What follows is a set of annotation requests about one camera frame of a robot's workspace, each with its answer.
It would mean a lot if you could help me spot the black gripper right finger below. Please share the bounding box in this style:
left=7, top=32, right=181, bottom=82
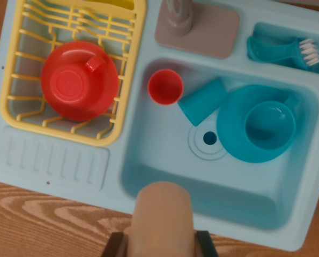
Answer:
left=195, top=230, right=219, bottom=257

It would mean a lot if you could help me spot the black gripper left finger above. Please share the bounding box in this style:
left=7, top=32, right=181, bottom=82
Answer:
left=101, top=231, right=129, bottom=257

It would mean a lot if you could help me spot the beige detergent bottle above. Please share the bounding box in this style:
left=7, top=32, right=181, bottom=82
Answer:
left=129, top=181, right=195, bottom=257

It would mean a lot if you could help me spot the light blue toy sink unit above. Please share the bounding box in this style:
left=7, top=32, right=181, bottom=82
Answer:
left=0, top=0, right=319, bottom=252

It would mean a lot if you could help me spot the teal plastic plate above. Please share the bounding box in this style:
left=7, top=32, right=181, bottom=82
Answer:
left=216, top=84, right=296, bottom=164

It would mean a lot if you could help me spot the teal plastic mug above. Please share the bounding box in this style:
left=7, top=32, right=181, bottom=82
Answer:
left=243, top=95, right=300, bottom=157

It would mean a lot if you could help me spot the teal plastic tumbler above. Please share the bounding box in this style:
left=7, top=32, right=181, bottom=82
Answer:
left=177, top=77, right=228, bottom=127

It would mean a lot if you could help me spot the red plastic plate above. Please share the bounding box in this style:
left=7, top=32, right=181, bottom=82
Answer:
left=40, top=41, right=120, bottom=122

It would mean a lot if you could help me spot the red plastic tumbler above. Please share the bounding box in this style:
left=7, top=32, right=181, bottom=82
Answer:
left=147, top=69, right=185, bottom=106

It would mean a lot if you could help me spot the red plastic mug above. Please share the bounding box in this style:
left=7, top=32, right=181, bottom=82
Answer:
left=48, top=52, right=108, bottom=110

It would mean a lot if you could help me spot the teal dish brush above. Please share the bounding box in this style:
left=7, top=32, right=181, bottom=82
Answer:
left=246, top=36, right=319, bottom=72

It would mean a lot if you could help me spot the pale yellow dish rack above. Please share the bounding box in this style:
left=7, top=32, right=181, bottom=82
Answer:
left=0, top=0, right=149, bottom=147

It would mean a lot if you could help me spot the grey toy faucet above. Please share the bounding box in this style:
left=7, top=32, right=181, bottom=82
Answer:
left=154, top=0, right=240, bottom=59

